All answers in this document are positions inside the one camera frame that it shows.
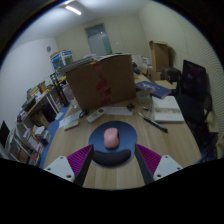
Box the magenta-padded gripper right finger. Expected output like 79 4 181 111
134 143 185 186

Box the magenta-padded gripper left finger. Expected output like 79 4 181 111
43 143 95 187

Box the pink computer mouse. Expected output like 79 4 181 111
103 127 120 150

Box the round blue mouse pad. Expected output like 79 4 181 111
88 120 138 167

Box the cluttered shelf unit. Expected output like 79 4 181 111
9 79 68 167

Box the small white block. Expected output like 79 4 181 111
63 119 80 131

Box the black pen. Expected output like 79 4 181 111
138 111 169 134

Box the white book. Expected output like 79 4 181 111
151 95 185 124

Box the white remote control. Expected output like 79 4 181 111
85 107 107 124

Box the black office chair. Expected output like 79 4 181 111
174 59 218 161

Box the white paper sheet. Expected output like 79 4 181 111
103 105 134 117

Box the blue book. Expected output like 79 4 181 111
134 80 173 100

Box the large brown cardboard box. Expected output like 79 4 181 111
65 53 138 113

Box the blue and white box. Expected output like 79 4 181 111
49 49 75 71

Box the tall brown cardboard box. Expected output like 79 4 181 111
148 39 170 74

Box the glass-panelled door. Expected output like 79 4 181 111
84 23 113 57

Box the ceiling light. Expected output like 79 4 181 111
64 4 83 16

